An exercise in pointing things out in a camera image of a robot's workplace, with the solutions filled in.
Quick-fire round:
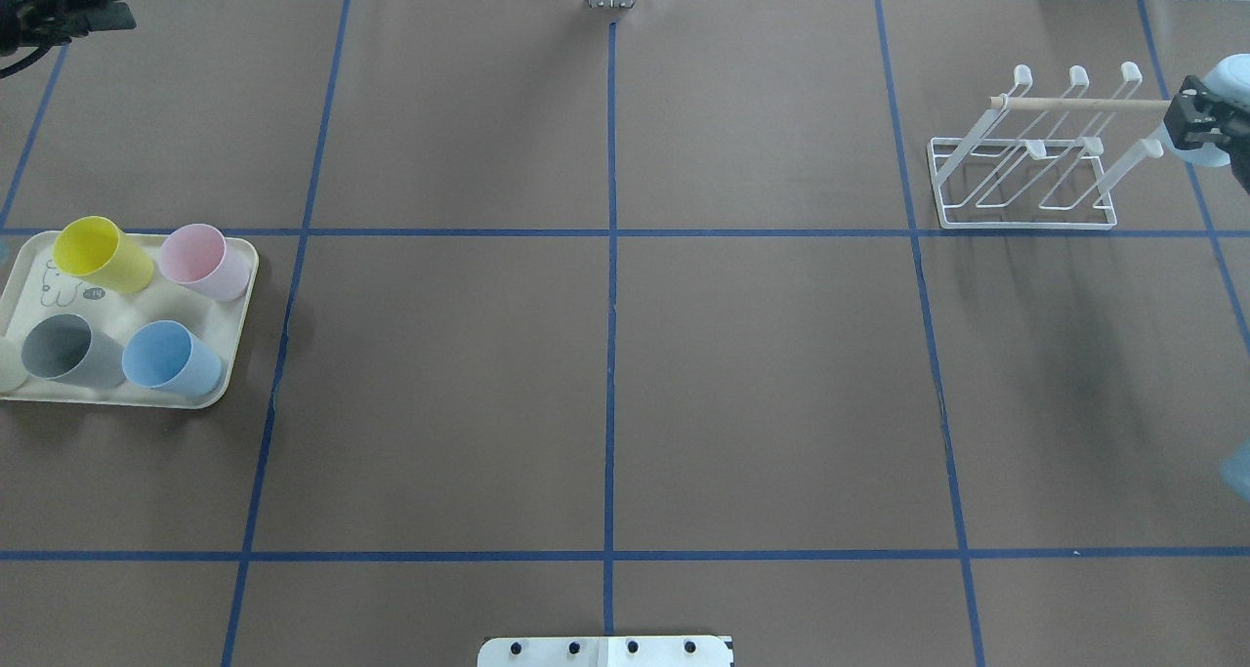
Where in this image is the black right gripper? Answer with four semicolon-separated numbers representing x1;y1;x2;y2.
1163;75;1249;152

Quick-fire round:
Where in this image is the light blue cup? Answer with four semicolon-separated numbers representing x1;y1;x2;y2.
1163;54;1249;184

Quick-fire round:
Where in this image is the yellow cup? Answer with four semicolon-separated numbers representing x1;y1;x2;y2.
51;216;155;294

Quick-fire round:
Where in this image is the pink cup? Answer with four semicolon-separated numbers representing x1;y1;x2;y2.
158;224;251;302

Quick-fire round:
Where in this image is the grey cup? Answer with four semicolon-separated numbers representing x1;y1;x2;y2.
20;314;125;390

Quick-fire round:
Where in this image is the beige plastic tray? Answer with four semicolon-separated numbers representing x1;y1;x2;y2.
1;230;260;408

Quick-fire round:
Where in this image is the white wire cup rack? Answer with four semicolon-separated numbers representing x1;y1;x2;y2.
926;62;1166;231

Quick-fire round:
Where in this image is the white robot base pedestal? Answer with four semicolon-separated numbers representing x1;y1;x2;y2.
478;635;735;666

